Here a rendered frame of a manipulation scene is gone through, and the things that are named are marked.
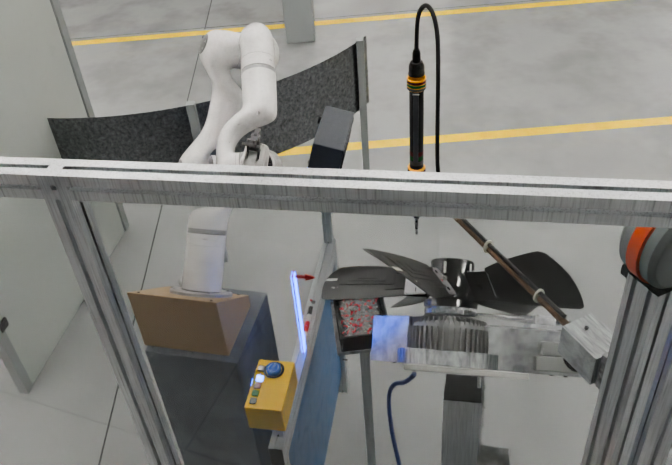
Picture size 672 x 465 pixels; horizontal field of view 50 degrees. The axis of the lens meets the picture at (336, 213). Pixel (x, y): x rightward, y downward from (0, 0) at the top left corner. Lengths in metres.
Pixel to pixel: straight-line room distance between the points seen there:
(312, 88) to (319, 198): 2.78
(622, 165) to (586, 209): 3.77
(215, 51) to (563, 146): 3.10
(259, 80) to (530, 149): 3.06
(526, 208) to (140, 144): 2.81
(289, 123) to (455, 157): 1.33
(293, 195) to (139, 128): 2.63
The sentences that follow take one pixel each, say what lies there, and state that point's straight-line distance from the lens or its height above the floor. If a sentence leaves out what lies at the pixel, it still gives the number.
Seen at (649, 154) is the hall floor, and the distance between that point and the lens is 4.83.
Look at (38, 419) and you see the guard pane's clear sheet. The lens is 1.54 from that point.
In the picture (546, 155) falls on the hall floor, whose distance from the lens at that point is 4.68.
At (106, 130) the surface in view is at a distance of 3.55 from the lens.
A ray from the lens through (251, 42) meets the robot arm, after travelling 1.94.
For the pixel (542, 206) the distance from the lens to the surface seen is 0.90.
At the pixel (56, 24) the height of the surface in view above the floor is 1.27.
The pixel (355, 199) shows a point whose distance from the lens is 0.91.
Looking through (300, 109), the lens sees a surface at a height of 0.75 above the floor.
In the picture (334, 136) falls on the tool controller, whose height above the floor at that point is 1.24.
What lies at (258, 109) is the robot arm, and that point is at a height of 1.68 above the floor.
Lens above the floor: 2.58
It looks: 38 degrees down
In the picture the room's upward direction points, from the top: 5 degrees counter-clockwise
